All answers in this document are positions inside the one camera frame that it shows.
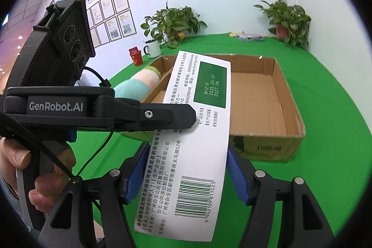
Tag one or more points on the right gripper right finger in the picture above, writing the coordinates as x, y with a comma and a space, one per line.
303, 223

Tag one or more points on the potted green plant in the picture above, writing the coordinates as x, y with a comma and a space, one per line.
290, 24
169, 25

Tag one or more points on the left potted green plant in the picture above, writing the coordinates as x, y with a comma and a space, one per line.
169, 25

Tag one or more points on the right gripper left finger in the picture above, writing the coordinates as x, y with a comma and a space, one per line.
70, 223

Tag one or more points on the green table cloth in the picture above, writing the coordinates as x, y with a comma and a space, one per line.
334, 157

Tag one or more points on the red cup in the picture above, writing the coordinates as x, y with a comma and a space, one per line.
136, 56

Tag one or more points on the long brown cardboard box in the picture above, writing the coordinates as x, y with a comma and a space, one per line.
164, 65

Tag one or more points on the right potted green plant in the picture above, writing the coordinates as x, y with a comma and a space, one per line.
290, 24

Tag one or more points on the white green medicine box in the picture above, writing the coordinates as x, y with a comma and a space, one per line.
183, 182

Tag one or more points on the framed certificates on wall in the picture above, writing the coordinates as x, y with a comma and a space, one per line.
110, 21

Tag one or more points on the pig plush toy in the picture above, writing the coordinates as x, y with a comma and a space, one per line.
139, 85

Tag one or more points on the large open cardboard tray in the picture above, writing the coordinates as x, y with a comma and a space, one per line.
265, 124

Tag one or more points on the white enamel mug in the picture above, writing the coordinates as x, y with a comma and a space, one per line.
152, 49

